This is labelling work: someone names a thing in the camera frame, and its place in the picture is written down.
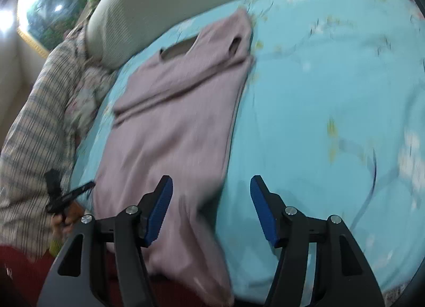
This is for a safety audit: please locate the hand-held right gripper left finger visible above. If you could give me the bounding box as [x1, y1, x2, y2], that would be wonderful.
[36, 175, 174, 307]

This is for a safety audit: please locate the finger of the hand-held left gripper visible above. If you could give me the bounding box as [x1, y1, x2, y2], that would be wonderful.
[65, 180, 96, 203]

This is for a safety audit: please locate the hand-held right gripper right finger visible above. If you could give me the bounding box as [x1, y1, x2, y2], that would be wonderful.
[250, 175, 382, 307]

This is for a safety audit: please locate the pink knit sweater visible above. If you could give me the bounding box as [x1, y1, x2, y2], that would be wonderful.
[93, 6, 256, 306]

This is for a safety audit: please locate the person's left hand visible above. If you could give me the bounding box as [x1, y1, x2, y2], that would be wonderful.
[51, 207, 84, 236]

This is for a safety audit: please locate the plaid blanket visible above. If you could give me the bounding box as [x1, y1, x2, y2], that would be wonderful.
[0, 26, 110, 258]

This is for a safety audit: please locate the red cloth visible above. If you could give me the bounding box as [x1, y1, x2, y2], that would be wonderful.
[0, 244, 120, 307]

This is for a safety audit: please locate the blue floral bedsheet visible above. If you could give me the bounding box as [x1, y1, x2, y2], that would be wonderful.
[71, 0, 425, 301]

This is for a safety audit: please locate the gold framed landscape painting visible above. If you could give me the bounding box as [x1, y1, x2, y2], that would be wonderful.
[16, 0, 110, 58]

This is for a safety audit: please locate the grey ribbed pillow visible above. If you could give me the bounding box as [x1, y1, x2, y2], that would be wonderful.
[84, 0, 399, 70]

